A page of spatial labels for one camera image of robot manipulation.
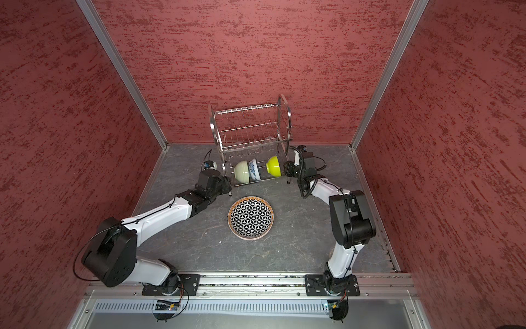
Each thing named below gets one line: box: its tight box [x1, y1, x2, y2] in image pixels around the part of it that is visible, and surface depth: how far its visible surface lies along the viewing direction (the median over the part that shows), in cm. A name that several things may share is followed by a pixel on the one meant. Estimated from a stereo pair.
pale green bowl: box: [234, 160, 250, 184], surface depth 95 cm
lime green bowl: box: [265, 155, 282, 177], surface depth 98 cm
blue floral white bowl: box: [248, 158, 261, 181], surface depth 95 cm
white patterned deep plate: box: [227, 196, 275, 241], surface depth 91 cm
